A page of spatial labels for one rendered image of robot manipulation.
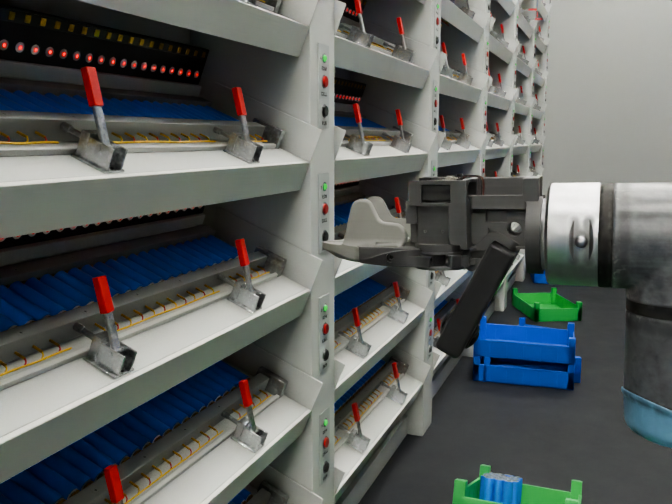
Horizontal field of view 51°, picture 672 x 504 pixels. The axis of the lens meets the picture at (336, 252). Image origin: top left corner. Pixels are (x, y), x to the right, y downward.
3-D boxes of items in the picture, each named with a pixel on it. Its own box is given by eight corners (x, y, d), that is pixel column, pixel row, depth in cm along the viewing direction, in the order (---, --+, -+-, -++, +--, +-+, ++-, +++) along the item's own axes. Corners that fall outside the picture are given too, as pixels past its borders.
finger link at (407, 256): (369, 239, 68) (457, 241, 65) (370, 257, 69) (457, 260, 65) (353, 246, 64) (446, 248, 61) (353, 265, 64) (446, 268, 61)
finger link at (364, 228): (322, 197, 69) (412, 197, 66) (324, 256, 70) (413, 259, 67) (309, 200, 67) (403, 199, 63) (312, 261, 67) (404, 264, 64)
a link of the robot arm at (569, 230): (599, 276, 65) (596, 297, 56) (545, 274, 67) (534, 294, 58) (601, 179, 64) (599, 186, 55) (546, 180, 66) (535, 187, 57)
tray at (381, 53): (422, 89, 165) (446, 31, 161) (324, 64, 109) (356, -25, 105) (348, 58, 170) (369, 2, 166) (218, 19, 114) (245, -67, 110)
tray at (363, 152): (421, 170, 168) (444, 116, 164) (324, 186, 112) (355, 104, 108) (348, 137, 173) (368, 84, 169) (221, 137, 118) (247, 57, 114)
